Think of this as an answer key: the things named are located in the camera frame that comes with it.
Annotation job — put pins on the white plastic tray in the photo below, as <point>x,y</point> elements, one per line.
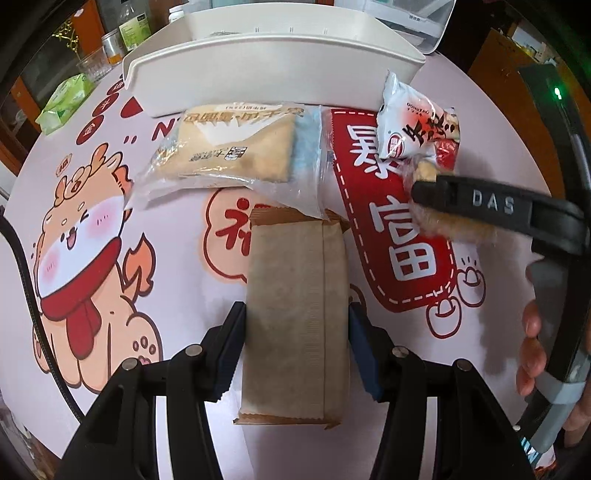
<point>258,64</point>

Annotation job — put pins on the large clear bread packet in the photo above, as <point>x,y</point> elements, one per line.
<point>231,147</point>

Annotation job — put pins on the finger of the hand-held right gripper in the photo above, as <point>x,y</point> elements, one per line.
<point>461,198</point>

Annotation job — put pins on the green labelled bottle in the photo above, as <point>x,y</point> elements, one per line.
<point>134,25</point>

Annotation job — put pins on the kraft paper snack packet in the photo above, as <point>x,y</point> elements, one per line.
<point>295,314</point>

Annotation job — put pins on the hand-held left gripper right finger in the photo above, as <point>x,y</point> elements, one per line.
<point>365,360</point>

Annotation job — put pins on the small jar with lid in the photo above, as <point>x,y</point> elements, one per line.
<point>112,46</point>

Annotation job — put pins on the ribbed glass cup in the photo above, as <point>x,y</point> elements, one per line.
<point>94,64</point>

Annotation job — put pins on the white bottle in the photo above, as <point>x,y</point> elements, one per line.
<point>176,14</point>

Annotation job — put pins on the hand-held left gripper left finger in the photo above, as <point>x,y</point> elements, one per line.
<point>231,355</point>

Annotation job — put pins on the person's right hand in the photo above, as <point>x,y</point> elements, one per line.
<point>533,364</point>

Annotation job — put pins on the rice crisp clear packet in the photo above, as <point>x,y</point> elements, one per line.
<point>429,173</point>

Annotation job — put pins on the clear white plastic appliance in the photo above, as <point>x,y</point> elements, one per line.
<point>406,23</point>

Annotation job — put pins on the green tissue packet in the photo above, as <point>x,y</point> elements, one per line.
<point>64,104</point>

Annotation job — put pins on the wooden cabinet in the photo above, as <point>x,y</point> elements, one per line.
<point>27,60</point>

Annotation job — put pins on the pink printed tablecloth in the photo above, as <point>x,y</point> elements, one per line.
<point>184,286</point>

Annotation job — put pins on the white and red snack packet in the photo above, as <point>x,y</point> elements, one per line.
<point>415,124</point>

